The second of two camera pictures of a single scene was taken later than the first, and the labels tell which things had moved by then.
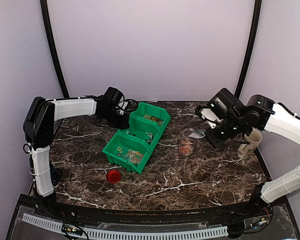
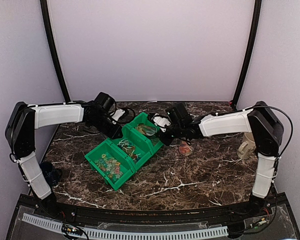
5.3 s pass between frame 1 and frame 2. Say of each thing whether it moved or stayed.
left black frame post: stayed
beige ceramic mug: stayed
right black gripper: moved
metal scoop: moved
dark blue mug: stayed
